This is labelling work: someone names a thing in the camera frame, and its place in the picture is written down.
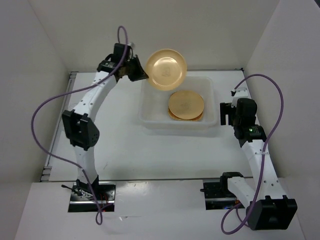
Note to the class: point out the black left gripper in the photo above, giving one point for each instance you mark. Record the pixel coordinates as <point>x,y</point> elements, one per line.
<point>140,74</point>

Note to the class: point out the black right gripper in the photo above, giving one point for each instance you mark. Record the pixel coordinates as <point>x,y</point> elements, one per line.
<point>226,108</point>

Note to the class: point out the yellow bear plate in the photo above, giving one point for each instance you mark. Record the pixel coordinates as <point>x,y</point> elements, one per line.
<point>186,103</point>
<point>166,69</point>

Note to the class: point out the white plastic bin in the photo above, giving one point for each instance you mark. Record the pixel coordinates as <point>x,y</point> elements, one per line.
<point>153,106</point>

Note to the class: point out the woven square bamboo tray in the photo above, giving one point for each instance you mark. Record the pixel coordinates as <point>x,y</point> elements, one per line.
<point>188,119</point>

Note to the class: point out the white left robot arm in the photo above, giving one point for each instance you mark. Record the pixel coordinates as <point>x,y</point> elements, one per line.
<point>83,134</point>

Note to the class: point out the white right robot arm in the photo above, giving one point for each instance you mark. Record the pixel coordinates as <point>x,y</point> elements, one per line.
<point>267,205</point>

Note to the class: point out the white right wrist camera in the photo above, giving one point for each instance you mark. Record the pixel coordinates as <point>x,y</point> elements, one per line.
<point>239,93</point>

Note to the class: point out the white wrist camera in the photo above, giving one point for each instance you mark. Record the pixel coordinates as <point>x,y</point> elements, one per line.
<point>132,45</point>
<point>239,93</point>

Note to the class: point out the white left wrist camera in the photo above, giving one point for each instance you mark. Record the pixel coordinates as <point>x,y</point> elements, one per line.
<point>132,45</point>

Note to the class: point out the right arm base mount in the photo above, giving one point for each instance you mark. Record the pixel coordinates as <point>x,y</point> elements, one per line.
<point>215,197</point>

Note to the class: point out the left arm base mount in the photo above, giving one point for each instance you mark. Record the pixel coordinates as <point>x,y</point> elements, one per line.
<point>83,202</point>

